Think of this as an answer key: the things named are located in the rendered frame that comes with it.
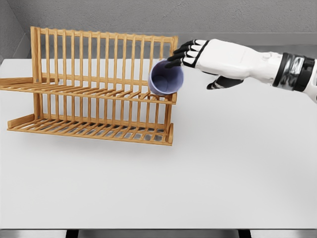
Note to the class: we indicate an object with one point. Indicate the lavender purple cup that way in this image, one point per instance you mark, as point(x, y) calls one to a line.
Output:
point(166, 78)

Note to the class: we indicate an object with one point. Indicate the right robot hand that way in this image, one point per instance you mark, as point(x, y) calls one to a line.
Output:
point(220, 58)

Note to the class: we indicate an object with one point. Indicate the wooden two-tier dish rack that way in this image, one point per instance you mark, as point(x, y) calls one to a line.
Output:
point(94, 86)

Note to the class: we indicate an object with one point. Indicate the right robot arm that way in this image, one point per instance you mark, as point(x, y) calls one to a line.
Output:
point(284, 68)

